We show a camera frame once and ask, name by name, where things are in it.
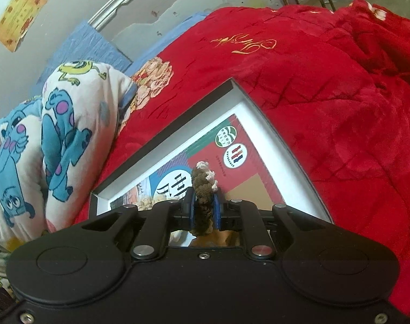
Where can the brown crochet scrunchie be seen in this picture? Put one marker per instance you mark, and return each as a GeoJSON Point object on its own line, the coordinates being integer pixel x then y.
{"type": "Point", "coordinates": [203, 192]}

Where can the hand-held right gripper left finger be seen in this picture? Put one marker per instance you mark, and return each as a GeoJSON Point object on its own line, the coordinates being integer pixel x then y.
{"type": "Point", "coordinates": [189, 209]}

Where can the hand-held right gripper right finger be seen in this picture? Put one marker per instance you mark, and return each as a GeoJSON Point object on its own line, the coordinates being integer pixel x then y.
{"type": "Point", "coordinates": [217, 212]}

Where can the red plush blanket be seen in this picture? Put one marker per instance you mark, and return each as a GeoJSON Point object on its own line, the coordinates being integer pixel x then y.
{"type": "Point", "coordinates": [326, 91]}

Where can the metal bed rail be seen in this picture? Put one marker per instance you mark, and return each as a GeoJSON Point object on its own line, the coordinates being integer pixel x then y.
{"type": "Point", "coordinates": [124, 3]}

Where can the shallow black cardboard box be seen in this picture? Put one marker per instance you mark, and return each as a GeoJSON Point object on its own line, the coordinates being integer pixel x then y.
{"type": "Point", "coordinates": [269, 148]}

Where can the yellow wall poster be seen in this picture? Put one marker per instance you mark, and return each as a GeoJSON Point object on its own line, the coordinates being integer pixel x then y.
{"type": "Point", "coordinates": [17, 20]}

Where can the white cartoon monster blanket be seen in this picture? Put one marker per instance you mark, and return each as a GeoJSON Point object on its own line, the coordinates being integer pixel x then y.
{"type": "Point", "coordinates": [76, 162]}

